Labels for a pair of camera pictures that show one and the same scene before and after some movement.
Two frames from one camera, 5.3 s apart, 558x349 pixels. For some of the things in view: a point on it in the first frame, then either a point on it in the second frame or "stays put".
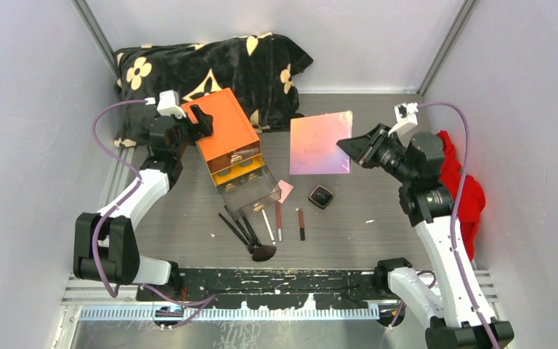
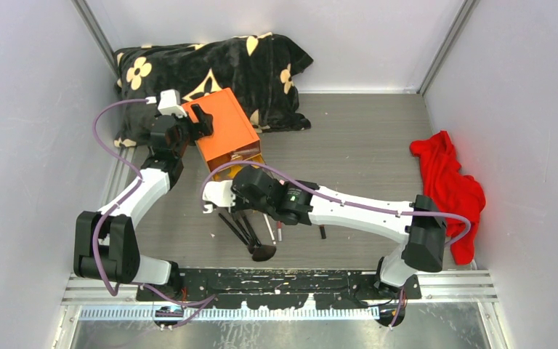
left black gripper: (203, 129) stays put
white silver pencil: (268, 225) stays put
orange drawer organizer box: (232, 149) stays put
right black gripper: (363, 147) -> (239, 203)
